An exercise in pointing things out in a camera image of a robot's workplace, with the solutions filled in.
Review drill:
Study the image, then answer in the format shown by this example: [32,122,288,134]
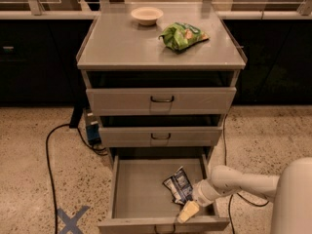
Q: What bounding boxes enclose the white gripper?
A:
[177,179,221,223]

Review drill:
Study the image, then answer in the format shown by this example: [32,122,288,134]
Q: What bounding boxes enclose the top grey drawer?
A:
[87,87,236,116]

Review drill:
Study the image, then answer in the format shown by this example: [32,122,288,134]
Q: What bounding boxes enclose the grey drawer cabinet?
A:
[77,3,247,157]

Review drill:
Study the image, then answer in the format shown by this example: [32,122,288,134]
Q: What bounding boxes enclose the bottom drawer black handle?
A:
[154,224,176,234]

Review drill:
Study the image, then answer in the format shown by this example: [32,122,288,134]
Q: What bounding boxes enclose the middle grey drawer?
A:
[99,127,222,147]

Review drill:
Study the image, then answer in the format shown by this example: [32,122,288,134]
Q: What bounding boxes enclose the blue chip bag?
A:
[163,167,193,205]

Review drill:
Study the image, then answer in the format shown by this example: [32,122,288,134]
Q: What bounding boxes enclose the cream paper bowl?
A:
[131,7,163,26]

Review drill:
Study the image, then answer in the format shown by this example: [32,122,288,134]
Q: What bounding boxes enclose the grey drawer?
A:
[87,87,236,116]
[99,127,222,147]
[98,154,229,234]

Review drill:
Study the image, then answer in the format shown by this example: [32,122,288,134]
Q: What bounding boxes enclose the middle drawer black handle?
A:
[150,133,171,140]

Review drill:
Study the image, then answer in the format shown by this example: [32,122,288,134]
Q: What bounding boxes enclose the blue tape cross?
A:
[58,206,90,234]

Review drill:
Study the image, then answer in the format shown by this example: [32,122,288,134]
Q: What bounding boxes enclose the drawer black handle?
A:
[150,96,175,103]
[154,224,176,234]
[150,133,171,140]

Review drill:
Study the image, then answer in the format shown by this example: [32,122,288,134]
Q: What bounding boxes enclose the green chip bag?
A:
[159,22,210,52]

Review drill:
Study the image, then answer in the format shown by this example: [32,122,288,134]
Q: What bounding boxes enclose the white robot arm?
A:
[177,157,312,234]

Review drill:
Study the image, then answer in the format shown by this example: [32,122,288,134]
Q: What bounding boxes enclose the black cable left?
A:
[45,123,108,234]

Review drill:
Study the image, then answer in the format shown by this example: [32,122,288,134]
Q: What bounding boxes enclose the black cable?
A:
[221,114,271,234]
[45,123,108,234]

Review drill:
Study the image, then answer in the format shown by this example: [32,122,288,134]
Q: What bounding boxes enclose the top drawer black handle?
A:
[150,96,175,103]

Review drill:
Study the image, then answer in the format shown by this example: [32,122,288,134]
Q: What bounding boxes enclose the black cable right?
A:
[221,114,271,234]

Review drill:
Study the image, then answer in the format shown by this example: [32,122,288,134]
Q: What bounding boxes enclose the bottom grey drawer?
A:
[98,154,229,234]

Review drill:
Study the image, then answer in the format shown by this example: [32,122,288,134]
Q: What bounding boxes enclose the dark back counter cabinets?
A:
[0,19,312,106]

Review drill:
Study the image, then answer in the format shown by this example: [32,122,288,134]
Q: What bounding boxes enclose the blue power box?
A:
[84,108,101,145]

